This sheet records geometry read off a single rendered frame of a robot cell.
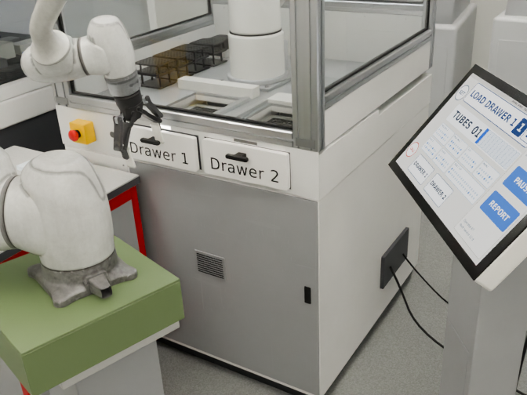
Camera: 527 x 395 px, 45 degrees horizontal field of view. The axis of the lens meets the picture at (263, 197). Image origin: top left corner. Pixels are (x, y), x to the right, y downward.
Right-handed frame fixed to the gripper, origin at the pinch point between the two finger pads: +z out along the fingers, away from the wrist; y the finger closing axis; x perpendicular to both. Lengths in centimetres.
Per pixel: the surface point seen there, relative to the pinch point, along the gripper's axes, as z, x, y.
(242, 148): -0.4, -28.7, 9.7
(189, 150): 3.2, -9.6, 8.2
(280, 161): 1.4, -41.0, 9.3
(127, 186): 15.8, 12.9, -0.2
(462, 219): -15, -98, -17
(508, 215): -20, -107, -20
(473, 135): -20, -94, 3
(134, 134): 1.4, 12.1, 8.6
